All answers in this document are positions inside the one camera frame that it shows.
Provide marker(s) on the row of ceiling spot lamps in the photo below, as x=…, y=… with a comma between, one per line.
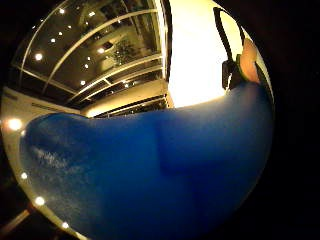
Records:
x=38, y=56

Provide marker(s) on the blue soft toy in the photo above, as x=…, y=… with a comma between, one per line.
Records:
x=156, y=166

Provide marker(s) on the white framed glass window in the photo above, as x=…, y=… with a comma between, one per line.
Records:
x=100, y=33

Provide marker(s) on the green leafy plant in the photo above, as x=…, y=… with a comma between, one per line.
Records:
x=123, y=51

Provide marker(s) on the brown wooden beam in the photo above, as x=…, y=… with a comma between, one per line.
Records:
x=15, y=221

